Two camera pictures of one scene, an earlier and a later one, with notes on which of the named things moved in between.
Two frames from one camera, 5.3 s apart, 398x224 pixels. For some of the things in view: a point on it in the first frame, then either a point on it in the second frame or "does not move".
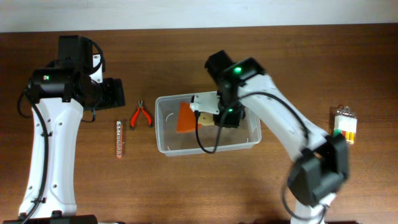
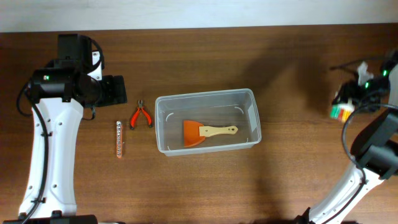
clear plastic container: [176, 132] does not move
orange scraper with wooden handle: [186, 119] → [194, 132]
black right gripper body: [224, 102] → [353, 91]
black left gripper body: [107, 94] does not move
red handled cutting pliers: [140, 107] does not move
